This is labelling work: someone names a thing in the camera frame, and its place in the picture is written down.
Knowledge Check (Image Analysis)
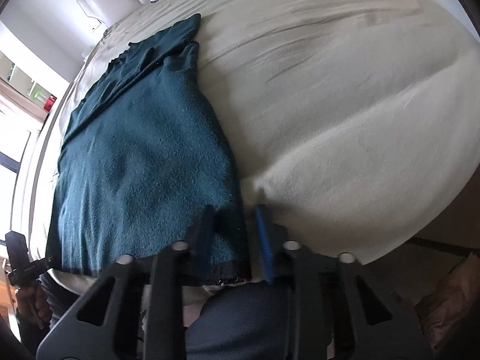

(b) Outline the white wall shelf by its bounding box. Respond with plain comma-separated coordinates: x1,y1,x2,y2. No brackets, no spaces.
1,53,53,123

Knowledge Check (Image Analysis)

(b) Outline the dark teal knit sweater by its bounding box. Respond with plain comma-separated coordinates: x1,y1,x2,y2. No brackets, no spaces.
46,14,251,284

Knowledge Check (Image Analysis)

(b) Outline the person left hand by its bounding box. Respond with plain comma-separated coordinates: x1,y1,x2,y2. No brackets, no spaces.
15,282,52,324

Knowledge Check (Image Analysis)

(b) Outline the red box on sill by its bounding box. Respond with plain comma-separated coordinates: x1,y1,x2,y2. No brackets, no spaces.
44,95,57,112

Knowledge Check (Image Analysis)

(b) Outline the beige bed sheet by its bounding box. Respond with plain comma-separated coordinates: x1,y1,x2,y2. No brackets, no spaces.
29,0,479,263

